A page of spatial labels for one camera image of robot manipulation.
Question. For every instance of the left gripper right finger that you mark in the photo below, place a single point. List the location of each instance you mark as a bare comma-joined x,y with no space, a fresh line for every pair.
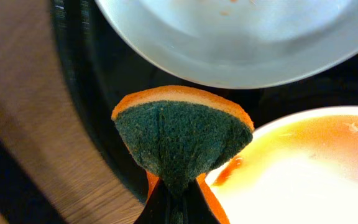
195,207

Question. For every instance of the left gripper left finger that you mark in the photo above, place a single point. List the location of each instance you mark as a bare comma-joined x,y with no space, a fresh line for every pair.
158,207

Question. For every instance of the orange green scrub sponge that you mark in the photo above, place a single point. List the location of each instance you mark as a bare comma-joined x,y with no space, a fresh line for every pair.
178,134

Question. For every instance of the white plate with sauce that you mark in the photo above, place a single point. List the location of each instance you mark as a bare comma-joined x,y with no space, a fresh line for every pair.
301,168

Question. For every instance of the black rectangular water tray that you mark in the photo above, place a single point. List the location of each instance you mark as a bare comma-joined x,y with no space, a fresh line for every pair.
21,201

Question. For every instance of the round black serving tray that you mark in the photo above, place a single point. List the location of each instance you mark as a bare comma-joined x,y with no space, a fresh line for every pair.
100,69

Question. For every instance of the grey-white plate with sauce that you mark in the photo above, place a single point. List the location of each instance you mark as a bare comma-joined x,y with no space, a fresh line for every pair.
238,44

